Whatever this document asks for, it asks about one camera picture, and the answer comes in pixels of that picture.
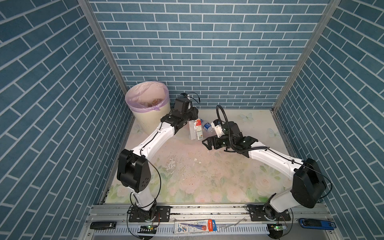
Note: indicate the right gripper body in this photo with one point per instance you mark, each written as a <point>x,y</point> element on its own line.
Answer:
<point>223,141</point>

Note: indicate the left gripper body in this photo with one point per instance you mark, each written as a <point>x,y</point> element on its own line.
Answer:
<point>189,114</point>

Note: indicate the clear bottle blue label blue cap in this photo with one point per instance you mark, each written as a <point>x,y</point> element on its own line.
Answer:
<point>207,127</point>

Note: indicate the clear bottle red white label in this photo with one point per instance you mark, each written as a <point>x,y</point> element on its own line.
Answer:
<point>195,130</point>

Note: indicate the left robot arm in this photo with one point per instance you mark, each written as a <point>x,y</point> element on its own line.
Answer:
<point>134,165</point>

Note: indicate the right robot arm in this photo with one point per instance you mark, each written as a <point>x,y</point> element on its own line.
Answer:
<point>308,183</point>

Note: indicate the white bin with pink liner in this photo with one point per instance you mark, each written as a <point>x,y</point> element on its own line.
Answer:
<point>139,99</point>

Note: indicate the brown tea bottle white cap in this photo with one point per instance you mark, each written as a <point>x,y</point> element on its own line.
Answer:
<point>156,102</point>

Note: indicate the white red blue tube package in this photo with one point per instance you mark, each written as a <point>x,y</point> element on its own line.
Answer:
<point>197,226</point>

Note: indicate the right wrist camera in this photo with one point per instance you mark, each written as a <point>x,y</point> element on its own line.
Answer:
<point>217,127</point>

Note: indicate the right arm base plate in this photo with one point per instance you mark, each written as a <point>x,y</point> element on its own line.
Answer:
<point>260,213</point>

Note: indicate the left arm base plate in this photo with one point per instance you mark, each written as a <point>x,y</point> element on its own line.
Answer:
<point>154,214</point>

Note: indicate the white slotted cable duct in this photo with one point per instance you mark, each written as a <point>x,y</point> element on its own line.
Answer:
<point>170,230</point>

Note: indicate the blue black device on rail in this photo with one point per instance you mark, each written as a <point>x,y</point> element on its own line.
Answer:
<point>317,224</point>

